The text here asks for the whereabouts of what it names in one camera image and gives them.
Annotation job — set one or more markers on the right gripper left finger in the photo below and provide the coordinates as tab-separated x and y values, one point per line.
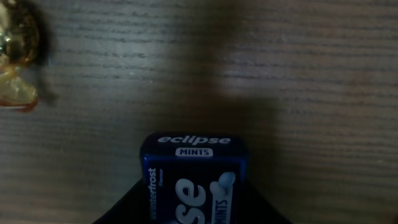
130	208

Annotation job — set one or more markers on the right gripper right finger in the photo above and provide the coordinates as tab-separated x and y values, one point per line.
261	211

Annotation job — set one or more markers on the blue candy pack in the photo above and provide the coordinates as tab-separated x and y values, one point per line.
192	186

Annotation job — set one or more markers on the gold wrapped candy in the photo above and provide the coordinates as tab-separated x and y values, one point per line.
17	46

